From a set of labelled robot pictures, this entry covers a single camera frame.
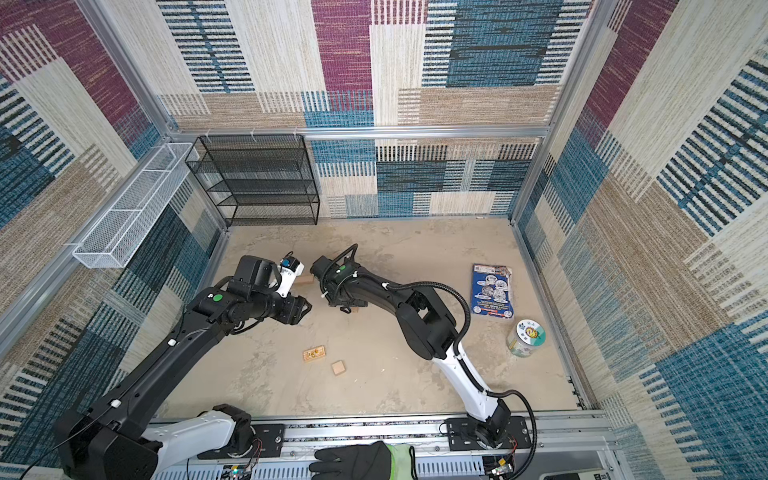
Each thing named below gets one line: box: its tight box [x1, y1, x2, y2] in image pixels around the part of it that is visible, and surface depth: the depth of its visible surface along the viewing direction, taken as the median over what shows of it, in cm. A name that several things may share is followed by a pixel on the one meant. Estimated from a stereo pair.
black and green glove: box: [309, 441, 416, 480], surface depth 71 cm
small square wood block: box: [331, 360, 346, 376], surface depth 85 cm
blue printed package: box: [471, 264, 514, 319], surface depth 101 cm
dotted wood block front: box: [302, 345, 326, 362], surface depth 88 cm
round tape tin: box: [506, 319, 547, 358], surface depth 84 cm
